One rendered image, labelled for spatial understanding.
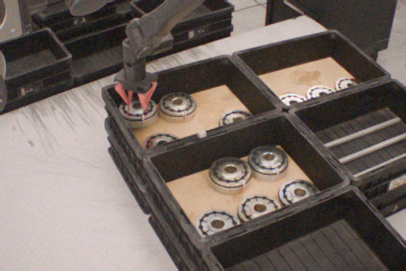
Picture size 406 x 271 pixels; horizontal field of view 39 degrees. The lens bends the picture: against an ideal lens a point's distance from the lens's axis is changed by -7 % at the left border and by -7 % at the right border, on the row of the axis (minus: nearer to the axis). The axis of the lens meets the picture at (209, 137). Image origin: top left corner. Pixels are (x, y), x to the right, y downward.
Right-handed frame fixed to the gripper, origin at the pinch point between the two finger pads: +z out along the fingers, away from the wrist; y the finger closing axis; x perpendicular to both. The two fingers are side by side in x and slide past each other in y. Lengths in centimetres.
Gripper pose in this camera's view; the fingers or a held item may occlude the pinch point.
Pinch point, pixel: (137, 104)
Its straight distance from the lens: 162.6
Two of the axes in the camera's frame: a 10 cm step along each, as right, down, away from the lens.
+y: -9.1, -2.7, 3.2
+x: -4.2, 5.6, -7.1
